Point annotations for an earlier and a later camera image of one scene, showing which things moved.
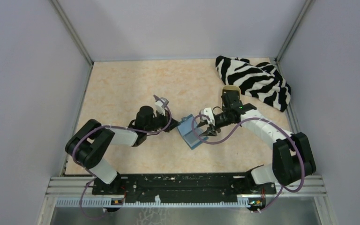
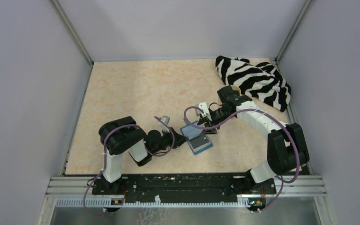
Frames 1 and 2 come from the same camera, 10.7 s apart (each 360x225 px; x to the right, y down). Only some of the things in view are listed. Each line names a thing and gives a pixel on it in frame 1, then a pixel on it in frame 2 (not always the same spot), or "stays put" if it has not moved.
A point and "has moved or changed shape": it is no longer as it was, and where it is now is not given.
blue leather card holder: [185, 127] has moved or changed shape
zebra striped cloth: [260, 80] stays put
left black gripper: [167, 120] -> [179, 139]
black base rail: [183, 188] stays put
